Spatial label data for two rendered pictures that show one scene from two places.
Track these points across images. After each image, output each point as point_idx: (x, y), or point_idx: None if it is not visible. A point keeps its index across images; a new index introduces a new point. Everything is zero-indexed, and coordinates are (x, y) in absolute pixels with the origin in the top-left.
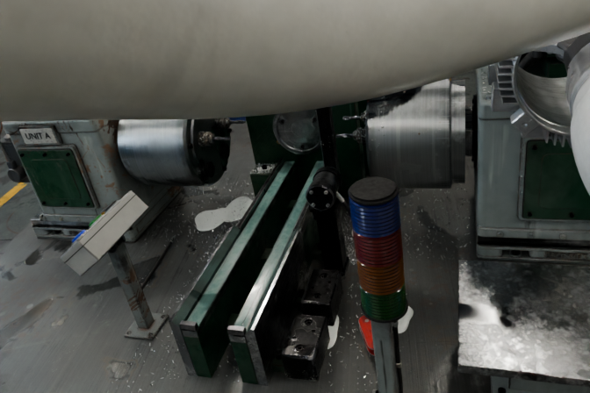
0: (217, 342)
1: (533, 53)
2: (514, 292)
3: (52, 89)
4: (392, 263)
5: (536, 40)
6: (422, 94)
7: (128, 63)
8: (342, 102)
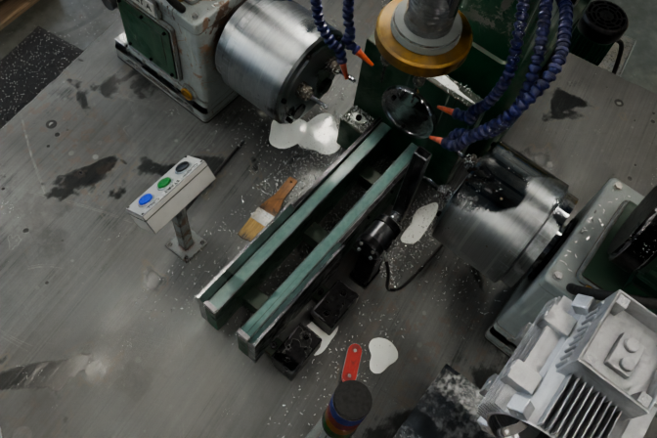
0: (232, 309)
1: (498, 432)
2: (460, 422)
3: None
4: (346, 430)
5: None
6: (514, 213)
7: None
8: None
